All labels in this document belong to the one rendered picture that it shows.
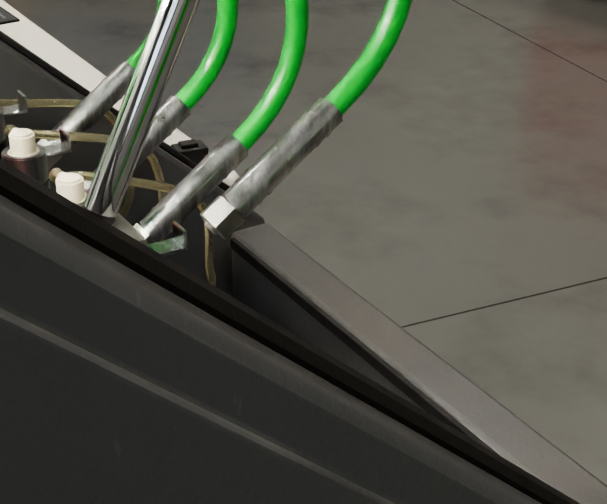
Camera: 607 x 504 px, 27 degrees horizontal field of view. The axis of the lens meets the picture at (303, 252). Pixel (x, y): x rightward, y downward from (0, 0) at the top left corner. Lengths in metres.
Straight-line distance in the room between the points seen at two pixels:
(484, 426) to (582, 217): 2.49
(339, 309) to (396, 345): 0.07
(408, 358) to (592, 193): 2.57
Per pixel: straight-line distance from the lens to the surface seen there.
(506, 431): 0.85
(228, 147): 0.77
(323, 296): 0.99
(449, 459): 0.34
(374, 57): 0.70
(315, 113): 0.70
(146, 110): 0.28
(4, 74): 0.96
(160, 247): 0.69
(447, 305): 2.87
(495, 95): 4.10
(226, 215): 0.68
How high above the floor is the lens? 1.44
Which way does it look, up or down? 28 degrees down
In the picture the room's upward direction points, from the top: straight up
